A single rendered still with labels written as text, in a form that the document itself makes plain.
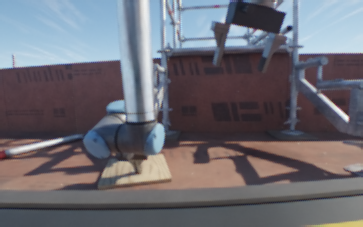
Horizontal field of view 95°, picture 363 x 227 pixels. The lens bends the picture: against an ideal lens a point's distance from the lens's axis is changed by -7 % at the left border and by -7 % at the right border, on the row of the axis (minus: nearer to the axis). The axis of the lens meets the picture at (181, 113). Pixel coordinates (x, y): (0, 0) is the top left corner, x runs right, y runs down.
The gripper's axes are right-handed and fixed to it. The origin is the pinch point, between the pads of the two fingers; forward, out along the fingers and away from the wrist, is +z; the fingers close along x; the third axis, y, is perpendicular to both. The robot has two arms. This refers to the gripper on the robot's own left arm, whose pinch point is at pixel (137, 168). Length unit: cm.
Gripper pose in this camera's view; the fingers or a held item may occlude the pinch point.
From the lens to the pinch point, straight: 86.8
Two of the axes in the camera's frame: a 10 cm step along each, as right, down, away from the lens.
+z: 0.6, 8.5, 5.3
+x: -9.9, 0.1, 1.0
